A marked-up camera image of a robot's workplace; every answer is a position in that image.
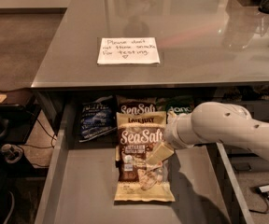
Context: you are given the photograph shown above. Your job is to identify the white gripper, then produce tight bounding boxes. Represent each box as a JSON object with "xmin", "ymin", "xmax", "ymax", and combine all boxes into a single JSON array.
[{"xmin": 146, "ymin": 111, "xmax": 184, "ymax": 165}]

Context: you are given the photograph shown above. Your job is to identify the brown Sea Salt chip bag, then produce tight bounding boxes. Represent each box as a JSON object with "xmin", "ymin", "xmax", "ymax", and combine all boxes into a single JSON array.
[{"xmin": 114, "ymin": 111, "xmax": 175, "ymax": 202}]

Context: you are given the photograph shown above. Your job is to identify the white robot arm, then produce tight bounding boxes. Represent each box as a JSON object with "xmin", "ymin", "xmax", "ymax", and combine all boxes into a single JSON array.
[{"xmin": 147, "ymin": 102, "xmax": 269, "ymax": 165}]

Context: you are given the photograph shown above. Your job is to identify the green snack bag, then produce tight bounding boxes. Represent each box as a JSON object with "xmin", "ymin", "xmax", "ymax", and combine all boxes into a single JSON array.
[{"xmin": 156, "ymin": 95, "xmax": 194, "ymax": 115}]

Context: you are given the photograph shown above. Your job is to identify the blue chip bag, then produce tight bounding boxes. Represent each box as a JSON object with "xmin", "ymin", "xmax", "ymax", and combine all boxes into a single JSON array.
[{"xmin": 80, "ymin": 96, "xmax": 116, "ymax": 142}]

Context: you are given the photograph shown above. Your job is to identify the open grey top drawer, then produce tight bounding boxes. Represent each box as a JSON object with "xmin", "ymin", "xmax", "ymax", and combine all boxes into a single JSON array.
[{"xmin": 35, "ymin": 93, "xmax": 255, "ymax": 224}]

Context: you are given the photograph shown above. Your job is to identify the white handwritten paper note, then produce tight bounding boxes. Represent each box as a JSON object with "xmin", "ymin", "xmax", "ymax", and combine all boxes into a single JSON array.
[{"xmin": 97, "ymin": 37, "xmax": 160, "ymax": 65}]

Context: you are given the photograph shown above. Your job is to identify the black equipment on left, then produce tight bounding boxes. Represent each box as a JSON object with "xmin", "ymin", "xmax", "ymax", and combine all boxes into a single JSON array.
[{"xmin": 0, "ymin": 88, "xmax": 41, "ymax": 176}]

